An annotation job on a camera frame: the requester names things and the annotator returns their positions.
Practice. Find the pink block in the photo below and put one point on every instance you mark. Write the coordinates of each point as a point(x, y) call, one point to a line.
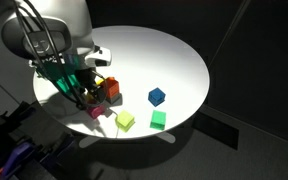
point(94, 112)

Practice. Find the orange block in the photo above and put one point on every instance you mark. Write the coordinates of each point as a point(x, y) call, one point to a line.
point(112, 86)

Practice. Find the purple black clamp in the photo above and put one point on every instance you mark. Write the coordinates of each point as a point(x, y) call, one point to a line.
point(12, 162)

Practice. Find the lime green block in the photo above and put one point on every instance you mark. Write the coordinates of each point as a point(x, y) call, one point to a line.
point(124, 120)

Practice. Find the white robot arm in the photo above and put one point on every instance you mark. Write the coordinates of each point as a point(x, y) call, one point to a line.
point(56, 37)

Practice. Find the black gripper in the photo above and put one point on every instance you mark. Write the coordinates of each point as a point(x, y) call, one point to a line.
point(86, 80)

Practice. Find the blue block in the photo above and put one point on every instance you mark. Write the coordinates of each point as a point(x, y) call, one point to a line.
point(156, 96)

